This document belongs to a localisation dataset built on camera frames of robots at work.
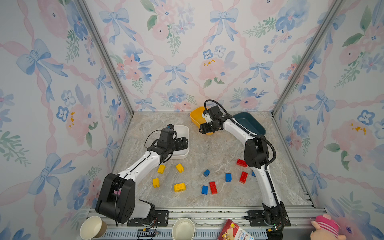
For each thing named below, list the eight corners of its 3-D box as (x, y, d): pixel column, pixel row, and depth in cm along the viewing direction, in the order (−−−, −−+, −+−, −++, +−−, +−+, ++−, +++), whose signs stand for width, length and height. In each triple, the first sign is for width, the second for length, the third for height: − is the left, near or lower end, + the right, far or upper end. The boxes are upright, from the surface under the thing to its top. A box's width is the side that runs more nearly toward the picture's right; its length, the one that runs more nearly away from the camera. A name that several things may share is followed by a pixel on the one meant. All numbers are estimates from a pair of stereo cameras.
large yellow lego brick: (174, 192, 84) (174, 190, 81) (174, 186, 86) (173, 184, 83) (186, 190, 85) (186, 188, 82) (185, 184, 87) (185, 182, 84)
